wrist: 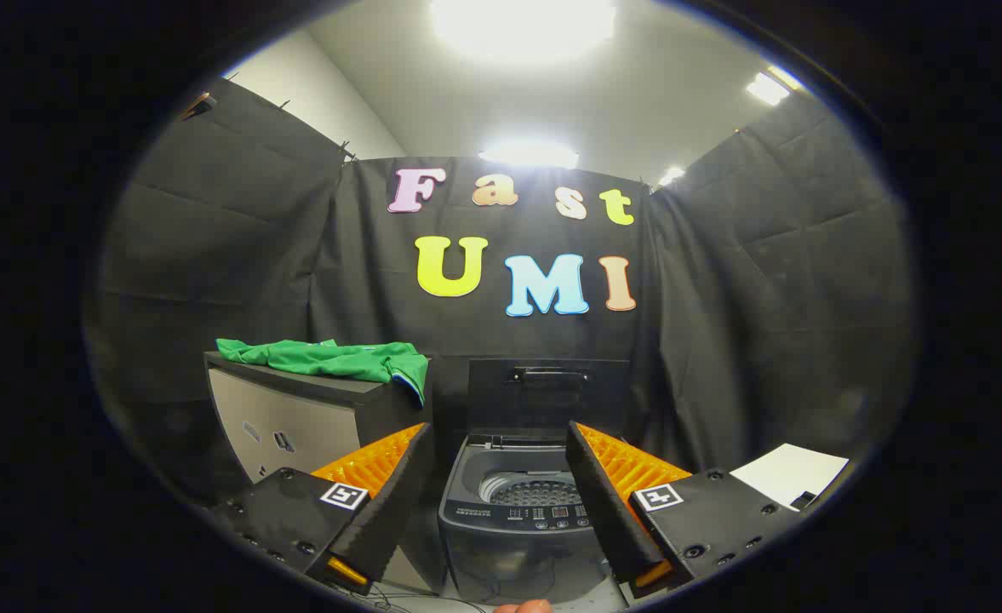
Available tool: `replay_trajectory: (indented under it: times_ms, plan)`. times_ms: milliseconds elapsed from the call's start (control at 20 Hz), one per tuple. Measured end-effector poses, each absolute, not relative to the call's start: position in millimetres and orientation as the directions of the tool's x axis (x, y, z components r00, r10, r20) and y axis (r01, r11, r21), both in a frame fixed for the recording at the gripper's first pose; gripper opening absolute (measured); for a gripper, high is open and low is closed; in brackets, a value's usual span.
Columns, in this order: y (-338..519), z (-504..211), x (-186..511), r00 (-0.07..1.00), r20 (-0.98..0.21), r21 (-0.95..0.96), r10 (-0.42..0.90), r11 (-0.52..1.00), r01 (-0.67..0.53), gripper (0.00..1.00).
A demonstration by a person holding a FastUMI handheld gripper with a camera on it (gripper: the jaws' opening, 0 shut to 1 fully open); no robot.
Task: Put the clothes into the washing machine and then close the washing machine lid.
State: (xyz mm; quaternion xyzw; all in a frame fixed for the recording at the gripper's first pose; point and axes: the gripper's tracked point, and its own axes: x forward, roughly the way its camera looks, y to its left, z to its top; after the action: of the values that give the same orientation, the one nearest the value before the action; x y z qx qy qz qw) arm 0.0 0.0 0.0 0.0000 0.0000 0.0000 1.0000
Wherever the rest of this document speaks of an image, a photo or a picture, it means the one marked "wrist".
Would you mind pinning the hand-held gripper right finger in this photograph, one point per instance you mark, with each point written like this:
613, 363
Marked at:
607, 502

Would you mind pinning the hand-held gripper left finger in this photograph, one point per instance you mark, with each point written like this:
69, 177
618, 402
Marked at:
390, 502

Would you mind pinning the grey washing machine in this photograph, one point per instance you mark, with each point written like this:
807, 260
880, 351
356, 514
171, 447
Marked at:
518, 553

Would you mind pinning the green polo shirt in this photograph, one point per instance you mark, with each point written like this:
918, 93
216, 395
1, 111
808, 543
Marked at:
330, 358

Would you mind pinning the grey cabinet with dark top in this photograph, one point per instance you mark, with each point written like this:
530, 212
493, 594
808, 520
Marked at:
279, 409

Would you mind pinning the black backdrop cloth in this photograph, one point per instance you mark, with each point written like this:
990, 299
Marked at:
722, 298

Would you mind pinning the ceiling light panel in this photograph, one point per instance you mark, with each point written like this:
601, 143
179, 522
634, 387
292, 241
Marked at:
528, 154
522, 25
671, 175
769, 87

